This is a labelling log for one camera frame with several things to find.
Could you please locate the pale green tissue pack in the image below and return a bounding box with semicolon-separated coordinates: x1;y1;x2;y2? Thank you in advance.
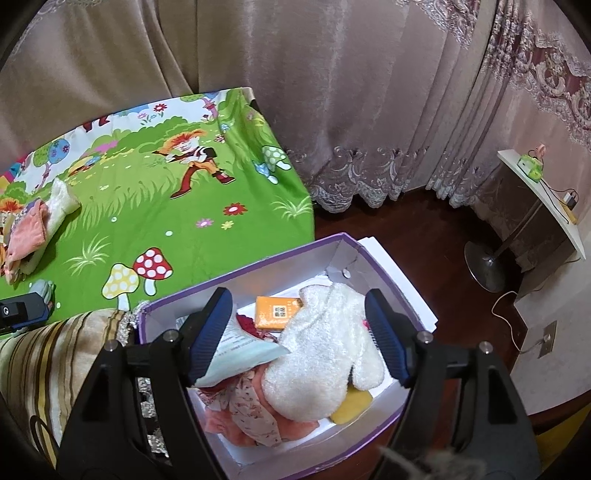
191;306;290;388

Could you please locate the white fluffy mitten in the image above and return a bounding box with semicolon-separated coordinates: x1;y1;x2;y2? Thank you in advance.
262;283;386;422

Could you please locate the orange white tissue pack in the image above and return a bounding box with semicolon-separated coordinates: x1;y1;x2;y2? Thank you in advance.
254;296;303;331

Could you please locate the dark red knitted item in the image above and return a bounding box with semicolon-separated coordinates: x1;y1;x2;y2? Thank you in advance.
235;314;277;343

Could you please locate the striped beige blanket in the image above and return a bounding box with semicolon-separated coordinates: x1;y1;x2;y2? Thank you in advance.
1;308;135;465

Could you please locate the yellow sponge in box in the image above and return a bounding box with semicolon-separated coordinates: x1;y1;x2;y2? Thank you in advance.
329;385;373;425

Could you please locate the pink fleece cloth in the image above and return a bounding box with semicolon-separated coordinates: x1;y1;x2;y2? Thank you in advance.
3;199;49;284

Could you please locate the red floral fabric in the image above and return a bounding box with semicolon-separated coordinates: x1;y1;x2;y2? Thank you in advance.
193;364;320;447

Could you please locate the purple white storage box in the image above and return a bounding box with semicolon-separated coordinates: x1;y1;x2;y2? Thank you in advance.
138;234;437;479

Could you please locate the cream fluffy towel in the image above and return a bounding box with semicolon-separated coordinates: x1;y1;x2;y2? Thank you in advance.
20;178;81;276

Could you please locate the black fan base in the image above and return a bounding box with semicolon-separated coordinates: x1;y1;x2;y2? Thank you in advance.
464;242;523;293

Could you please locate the green cartoon print cloth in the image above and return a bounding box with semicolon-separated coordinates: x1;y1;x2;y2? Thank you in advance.
1;87;314;321

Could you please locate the white side table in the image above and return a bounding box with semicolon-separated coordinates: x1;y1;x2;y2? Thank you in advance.
497;149;586;260

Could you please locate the green small toy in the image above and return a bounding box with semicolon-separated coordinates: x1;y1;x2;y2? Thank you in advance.
517;144;547;183

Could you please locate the beige satin curtain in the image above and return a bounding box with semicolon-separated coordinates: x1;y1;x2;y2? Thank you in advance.
1;1;590;214

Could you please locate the white cable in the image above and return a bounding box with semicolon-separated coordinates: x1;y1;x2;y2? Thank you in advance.
490;289;551;355

